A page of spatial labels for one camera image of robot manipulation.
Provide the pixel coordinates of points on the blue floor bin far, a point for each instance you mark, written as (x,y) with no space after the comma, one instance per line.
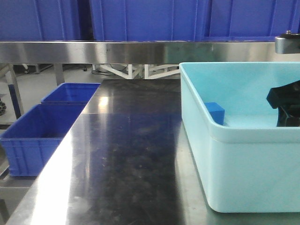
(71,93)

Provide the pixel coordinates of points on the blue floor bin near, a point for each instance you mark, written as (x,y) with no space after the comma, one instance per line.
(33,138)

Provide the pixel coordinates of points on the large blue crate lower stacked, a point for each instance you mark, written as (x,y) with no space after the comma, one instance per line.
(146,20)

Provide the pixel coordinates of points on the large blue crate right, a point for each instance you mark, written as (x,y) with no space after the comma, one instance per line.
(258,20)

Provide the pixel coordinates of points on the light blue plastic tub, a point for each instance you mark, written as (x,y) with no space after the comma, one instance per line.
(248,164)

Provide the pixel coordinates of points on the large blue crate stacked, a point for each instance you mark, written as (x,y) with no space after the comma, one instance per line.
(39,20)
(146,20)

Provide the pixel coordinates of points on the white metal frame stand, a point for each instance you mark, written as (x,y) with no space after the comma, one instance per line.
(136,71)

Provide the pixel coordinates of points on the blue floor bin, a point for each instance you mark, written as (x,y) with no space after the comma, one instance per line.
(33,138)
(71,93)

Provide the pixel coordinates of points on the grey robot arm link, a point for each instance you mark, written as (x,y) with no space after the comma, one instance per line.
(288,43)

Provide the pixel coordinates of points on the large blue crate upper stacked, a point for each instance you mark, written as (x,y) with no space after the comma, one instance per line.
(39,20)

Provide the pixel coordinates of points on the blue foam cube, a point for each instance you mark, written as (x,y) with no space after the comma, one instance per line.
(216,111)

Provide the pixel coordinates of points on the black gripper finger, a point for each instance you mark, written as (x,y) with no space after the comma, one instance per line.
(284,95)
(288,116)

